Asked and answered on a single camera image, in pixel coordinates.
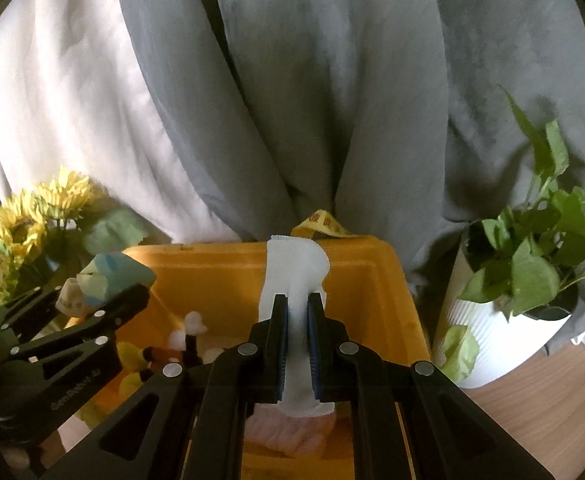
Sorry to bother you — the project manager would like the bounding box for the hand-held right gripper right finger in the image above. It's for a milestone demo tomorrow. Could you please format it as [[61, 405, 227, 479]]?
[[307, 292, 556, 480]]

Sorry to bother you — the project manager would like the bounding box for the white curtain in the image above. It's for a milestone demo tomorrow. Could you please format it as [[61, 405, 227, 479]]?
[[0, 0, 243, 246]]

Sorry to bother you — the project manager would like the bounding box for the pink soft cloth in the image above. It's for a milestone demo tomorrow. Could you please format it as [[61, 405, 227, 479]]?
[[245, 402, 336, 461]]

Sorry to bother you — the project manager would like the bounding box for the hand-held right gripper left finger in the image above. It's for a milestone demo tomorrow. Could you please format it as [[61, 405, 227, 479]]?
[[37, 294, 289, 480]]

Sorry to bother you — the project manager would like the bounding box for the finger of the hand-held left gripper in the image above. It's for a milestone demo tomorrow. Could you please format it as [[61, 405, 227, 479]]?
[[0, 285, 78, 346], [0, 284, 150, 428]]

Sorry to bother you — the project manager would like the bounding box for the yellow plastic basket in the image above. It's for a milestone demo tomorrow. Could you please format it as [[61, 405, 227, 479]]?
[[67, 210, 433, 480]]

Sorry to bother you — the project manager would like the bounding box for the small plush with blue hat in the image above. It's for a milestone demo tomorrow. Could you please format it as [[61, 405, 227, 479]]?
[[55, 252, 157, 316]]

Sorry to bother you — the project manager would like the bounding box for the green plant in white pot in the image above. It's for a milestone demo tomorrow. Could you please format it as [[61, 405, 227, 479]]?
[[433, 87, 585, 390]]

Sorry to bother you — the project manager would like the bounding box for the white sock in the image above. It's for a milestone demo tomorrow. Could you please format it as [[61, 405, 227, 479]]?
[[257, 234, 336, 418]]

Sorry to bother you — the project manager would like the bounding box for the black and red mouse plush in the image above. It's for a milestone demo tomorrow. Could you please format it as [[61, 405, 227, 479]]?
[[80, 310, 228, 426]]

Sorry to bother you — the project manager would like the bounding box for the artificial sunflower bouquet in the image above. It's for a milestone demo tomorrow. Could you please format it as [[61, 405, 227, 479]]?
[[0, 165, 150, 311]]

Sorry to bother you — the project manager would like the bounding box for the grey curtain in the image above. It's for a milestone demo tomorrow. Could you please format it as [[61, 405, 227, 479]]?
[[112, 0, 585, 356]]

